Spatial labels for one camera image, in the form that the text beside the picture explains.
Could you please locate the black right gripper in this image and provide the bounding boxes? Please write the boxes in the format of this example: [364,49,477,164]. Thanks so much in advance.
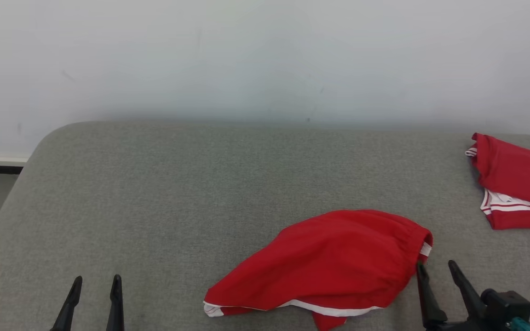
[415,260,500,331]

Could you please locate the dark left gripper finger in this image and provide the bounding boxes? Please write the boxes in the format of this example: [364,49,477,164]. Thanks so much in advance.
[105,274,125,331]
[50,276,83,331]

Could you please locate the red shorts with white trim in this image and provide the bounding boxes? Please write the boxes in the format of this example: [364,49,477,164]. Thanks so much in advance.
[203,209,433,331]

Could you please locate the red Bulls 23 jersey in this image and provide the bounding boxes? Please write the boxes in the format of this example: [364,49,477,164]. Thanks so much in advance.
[465,132,530,230]

